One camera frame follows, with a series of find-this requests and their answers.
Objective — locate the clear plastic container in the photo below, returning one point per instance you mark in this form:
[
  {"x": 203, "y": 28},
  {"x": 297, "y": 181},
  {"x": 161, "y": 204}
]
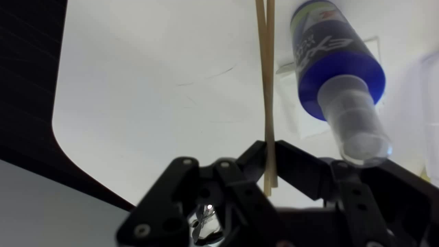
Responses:
[{"x": 431, "y": 116}]

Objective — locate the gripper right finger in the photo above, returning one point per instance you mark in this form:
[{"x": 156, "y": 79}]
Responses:
[{"x": 387, "y": 199}]

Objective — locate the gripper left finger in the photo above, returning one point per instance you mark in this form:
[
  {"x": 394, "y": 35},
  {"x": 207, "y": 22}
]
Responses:
[{"x": 226, "y": 185}]

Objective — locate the wooden chopstick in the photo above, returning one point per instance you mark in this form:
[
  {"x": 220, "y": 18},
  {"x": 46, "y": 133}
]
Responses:
[
  {"x": 271, "y": 51},
  {"x": 263, "y": 79}
]

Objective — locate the white paper sheet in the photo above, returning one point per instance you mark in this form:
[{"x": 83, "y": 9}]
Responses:
[{"x": 291, "y": 113}]

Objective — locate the blue spray bottle clear cap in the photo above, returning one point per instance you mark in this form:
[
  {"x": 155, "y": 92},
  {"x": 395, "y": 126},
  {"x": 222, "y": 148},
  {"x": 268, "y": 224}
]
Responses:
[{"x": 337, "y": 65}]

